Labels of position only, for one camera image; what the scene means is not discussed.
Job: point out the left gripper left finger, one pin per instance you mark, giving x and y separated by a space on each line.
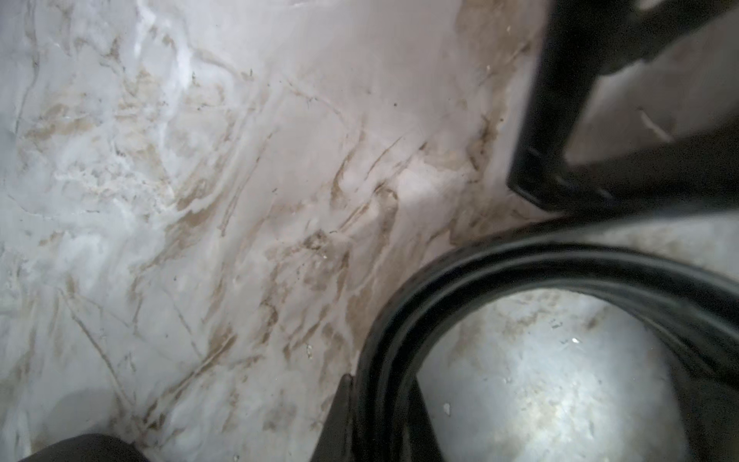
335 441

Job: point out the black belt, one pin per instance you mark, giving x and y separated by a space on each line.
695 311
88 448

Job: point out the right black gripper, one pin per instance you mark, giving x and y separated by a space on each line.
634 107

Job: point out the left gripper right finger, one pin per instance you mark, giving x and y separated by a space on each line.
422 443

